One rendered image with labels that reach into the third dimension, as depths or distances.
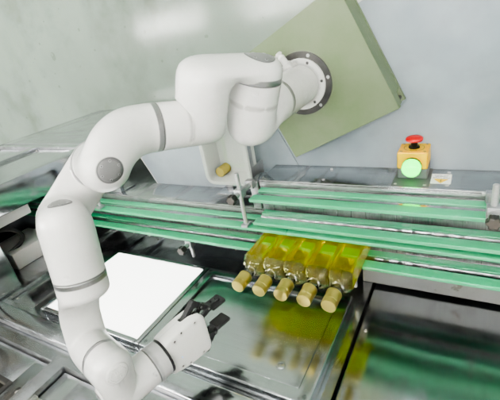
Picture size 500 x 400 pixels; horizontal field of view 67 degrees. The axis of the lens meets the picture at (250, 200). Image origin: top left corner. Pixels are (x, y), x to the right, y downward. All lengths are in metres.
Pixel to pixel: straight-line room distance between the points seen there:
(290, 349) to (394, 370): 0.23
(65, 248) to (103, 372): 0.22
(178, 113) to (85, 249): 0.27
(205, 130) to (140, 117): 0.11
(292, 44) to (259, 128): 0.32
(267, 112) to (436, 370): 0.65
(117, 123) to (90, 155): 0.07
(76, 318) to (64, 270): 0.16
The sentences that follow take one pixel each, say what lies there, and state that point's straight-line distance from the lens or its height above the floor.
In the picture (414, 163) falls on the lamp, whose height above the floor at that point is 0.85.
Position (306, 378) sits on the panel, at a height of 1.26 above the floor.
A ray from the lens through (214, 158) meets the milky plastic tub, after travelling 1.27.
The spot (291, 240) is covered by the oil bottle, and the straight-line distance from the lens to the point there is 1.02.
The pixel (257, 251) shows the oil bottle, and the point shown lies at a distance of 1.00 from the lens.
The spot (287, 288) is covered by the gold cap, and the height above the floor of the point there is 1.14.
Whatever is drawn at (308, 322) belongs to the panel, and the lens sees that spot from 1.00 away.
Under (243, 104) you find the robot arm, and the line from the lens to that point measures 0.71.
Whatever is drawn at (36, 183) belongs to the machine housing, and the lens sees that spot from 1.61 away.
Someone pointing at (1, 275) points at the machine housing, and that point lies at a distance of 1.60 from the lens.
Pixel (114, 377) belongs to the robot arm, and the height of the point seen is 1.51.
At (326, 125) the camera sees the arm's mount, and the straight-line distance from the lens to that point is 1.00.
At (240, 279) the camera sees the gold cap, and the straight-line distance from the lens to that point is 0.94.
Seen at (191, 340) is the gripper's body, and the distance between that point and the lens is 0.83.
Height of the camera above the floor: 1.75
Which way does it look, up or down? 49 degrees down
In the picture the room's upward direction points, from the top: 134 degrees counter-clockwise
